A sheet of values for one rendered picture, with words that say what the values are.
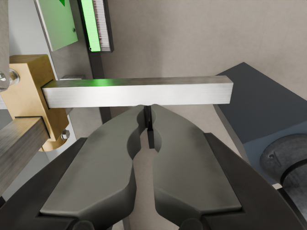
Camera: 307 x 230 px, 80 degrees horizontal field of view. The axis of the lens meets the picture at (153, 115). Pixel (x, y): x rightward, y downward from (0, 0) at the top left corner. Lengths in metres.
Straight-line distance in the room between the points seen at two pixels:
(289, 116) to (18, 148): 0.71
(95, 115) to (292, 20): 1.11
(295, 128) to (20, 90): 0.70
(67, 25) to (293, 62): 1.22
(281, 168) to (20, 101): 0.67
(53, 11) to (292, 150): 0.68
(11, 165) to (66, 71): 0.24
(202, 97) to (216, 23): 0.89
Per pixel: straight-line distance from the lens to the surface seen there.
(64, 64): 0.43
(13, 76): 0.27
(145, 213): 2.06
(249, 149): 0.70
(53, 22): 0.34
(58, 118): 0.31
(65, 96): 0.27
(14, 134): 0.27
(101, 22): 0.39
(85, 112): 0.47
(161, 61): 1.11
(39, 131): 0.29
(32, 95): 0.28
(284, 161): 0.69
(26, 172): 0.65
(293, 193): 0.63
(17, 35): 0.56
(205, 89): 0.25
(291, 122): 0.72
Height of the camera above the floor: 1.08
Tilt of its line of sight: 60 degrees down
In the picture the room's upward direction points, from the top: 179 degrees counter-clockwise
